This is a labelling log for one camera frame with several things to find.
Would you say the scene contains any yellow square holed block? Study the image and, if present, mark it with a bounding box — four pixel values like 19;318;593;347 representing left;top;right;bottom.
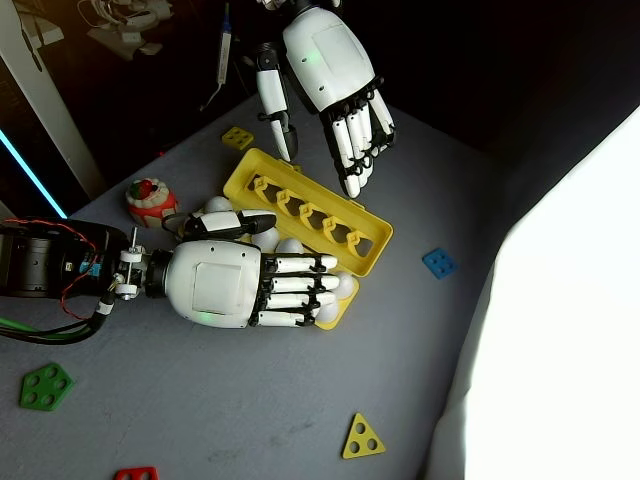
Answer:
221;126;255;150

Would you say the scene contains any yellow triangle holed block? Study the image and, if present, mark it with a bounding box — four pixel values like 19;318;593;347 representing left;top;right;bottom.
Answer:
341;412;387;460

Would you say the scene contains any blue square holed block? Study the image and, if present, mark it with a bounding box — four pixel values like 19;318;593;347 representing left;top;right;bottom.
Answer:
422;247;460;280

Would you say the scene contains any cyan light strip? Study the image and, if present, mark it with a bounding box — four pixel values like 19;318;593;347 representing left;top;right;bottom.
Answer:
0;128;69;221

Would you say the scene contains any grey table cloth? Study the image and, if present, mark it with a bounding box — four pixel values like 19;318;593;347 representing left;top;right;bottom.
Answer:
0;97;640;480

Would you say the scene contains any toy strawberry cake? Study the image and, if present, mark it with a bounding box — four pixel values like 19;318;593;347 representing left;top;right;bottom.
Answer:
124;178;180;230

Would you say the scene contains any white machine part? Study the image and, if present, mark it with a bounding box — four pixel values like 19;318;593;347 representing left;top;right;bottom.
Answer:
79;0;174;61

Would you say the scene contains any red holed toy block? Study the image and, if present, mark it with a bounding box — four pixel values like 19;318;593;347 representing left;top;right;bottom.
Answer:
113;466;160;480

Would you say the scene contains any white frame post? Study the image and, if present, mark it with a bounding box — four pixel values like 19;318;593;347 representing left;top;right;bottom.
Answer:
0;0;109;201

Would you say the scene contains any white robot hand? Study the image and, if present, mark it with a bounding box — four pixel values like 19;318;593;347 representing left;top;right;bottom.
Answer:
162;209;341;330
253;5;400;200

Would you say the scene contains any green pentagon holed block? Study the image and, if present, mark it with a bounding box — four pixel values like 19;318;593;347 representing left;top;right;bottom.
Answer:
18;362;76;413

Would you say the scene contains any yellow egg carton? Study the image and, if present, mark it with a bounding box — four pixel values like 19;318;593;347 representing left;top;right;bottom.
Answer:
222;147;395;332

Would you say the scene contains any white cable with connector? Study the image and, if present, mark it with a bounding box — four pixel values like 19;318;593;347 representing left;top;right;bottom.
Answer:
198;0;234;115

